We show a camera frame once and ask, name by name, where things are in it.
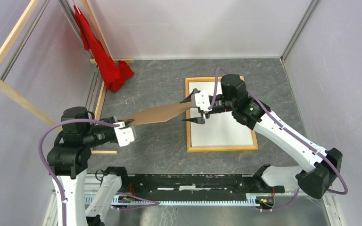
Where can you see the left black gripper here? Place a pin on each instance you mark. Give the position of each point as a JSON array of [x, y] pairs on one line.
[[111, 119]]

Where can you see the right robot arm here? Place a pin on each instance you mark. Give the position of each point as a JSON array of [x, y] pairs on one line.
[[317, 167]]

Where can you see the red cloth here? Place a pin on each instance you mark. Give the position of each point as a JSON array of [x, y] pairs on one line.
[[114, 75]]

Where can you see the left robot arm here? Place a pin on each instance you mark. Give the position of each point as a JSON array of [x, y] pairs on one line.
[[65, 150]]

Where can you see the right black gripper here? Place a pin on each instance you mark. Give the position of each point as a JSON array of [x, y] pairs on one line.
[[199, 120]]

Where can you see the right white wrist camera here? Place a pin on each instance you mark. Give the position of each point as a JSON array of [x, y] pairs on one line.
[[200, 100]]

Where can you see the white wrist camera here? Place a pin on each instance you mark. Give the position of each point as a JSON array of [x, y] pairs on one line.
[[125, 134], [200, 100]]

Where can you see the aluminium rail base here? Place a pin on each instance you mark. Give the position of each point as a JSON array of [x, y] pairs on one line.
[[86, 199]]

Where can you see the yellow picture frame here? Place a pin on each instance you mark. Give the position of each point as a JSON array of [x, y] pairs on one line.
[[221, 149]]

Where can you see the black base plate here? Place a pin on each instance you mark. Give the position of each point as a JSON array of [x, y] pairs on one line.
[[197, 187]]

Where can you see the wooden rack frame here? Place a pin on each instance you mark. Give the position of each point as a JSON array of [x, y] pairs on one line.
[[7, 45]]

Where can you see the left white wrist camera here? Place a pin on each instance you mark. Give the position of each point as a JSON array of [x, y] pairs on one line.
[[125, 134]]

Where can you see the brown cardboard backing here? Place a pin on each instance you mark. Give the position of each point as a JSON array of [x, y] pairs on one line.
[[158, 114]]

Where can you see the building photo print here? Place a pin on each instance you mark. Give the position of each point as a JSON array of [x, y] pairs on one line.
[[221, 131]]

